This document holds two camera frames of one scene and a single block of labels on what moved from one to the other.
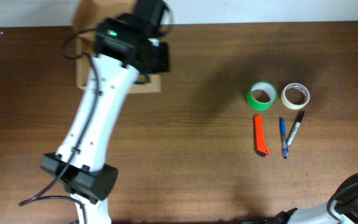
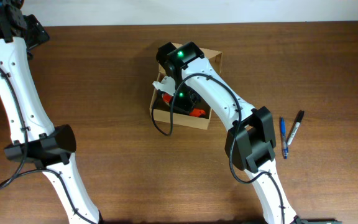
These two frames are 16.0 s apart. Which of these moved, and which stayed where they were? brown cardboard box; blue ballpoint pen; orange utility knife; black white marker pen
Moved: brown cardboard box; orange utility knife
Stayed: blue ballpoint pen; black white marker pen
